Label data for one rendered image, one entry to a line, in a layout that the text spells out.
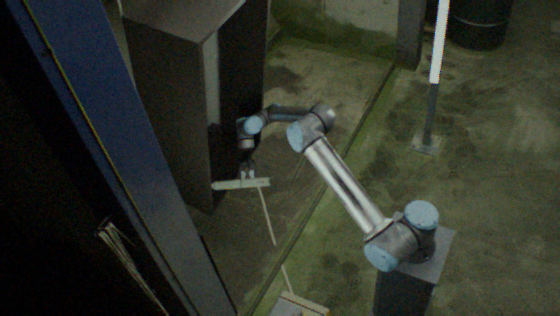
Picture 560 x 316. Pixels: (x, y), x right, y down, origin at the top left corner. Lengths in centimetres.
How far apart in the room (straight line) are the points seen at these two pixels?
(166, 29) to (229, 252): 162
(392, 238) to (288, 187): 141
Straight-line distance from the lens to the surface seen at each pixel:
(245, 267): 291
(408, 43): 403
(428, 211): 203
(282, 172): 330
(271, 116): 250
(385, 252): 192
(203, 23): 181
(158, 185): 127
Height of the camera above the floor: 254
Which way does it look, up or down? 48 degrees down
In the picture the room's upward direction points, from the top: 9 degrees counter-clockwise
